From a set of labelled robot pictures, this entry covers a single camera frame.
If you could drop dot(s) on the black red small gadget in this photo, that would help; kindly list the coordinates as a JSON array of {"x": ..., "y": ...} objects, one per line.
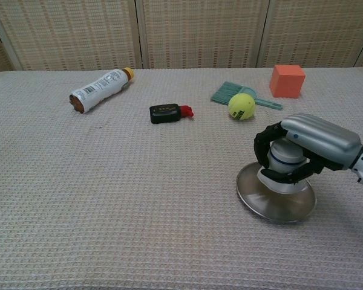
[{"x": 163, "y": 113}]

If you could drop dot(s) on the beige waffle weave tablecloth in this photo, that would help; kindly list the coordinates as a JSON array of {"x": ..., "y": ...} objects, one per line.
[{"x": 109, "y": 196}]

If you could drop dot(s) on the round stainless steel plate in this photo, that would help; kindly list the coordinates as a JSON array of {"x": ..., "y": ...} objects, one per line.
[{"x": 260, "y": 199}]

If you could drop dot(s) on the white paper cup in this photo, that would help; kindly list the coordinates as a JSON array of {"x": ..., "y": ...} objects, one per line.
[{"x": 285, "y": 154}]

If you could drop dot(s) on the green plastic hand brush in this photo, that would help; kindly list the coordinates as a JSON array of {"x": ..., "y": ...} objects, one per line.
[{"x": 227, "y": 90}]

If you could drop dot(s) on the yellow tennis ball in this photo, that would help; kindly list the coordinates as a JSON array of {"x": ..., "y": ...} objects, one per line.
[{"x": 242, "y": 106}]

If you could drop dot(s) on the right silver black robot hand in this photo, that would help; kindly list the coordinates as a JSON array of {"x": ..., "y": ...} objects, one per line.
[{"x": 323, "y": 139}]

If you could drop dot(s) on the orange foam cube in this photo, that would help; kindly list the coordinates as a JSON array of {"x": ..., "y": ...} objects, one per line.
[{"x": 285, "y": 83}]

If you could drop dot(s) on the white labelled bottle yellow cap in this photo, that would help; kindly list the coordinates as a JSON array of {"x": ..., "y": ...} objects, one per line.
[{"x": 100, "y": 87}]

